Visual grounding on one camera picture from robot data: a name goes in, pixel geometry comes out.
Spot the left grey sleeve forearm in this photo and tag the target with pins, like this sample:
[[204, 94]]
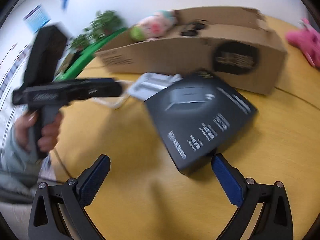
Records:
[[21, 172]]

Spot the green plant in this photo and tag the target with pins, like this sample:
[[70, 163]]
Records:
[[104, 24]]

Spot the left hand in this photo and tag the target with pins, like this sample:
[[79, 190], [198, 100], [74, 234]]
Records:
[[49, 132]]

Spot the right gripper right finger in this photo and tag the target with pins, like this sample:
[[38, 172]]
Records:
[[275, 219]]

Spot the green rail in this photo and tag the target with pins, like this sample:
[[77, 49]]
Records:
[[86, 56]]

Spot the black sunglasses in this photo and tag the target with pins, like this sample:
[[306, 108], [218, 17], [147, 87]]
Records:
[[193, 28]]

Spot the black camera box left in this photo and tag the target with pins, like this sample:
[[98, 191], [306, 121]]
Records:
[[47, 50]]

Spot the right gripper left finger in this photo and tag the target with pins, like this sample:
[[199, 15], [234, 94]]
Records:
[[58, 212]]

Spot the cardboard box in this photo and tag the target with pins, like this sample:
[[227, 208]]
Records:
[[237, 45]]

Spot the black charger box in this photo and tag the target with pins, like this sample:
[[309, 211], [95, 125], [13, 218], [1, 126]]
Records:
[[197, 116]]

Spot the grey phone stand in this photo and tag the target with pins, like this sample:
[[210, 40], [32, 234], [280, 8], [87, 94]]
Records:
[[150, 84]]

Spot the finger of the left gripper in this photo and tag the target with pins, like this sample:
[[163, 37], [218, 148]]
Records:
[[96, 88]]

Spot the pink plush toy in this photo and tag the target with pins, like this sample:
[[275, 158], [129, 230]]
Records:
[[307, 41]]

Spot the pig plush teal pink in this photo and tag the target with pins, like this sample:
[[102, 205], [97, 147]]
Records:
[[154, 26]]

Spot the clear phone case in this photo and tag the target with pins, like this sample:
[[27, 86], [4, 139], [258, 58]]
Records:
[[116, 103]]

